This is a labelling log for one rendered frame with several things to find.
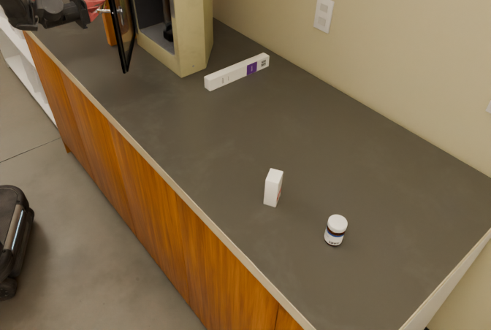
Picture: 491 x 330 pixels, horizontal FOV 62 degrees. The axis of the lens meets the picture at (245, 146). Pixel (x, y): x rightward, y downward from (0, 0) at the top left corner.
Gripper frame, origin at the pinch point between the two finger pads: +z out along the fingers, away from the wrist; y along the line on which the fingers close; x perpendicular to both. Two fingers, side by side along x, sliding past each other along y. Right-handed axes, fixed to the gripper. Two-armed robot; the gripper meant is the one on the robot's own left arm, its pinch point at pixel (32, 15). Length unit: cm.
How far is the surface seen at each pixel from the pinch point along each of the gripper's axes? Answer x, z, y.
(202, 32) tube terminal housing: -45, 2, 42
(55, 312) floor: -40, 110, -41
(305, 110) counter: -87, 17, 53
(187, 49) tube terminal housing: -45, 6, 35
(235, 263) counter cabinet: -110, 31, 5
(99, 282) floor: -39, 110, -20
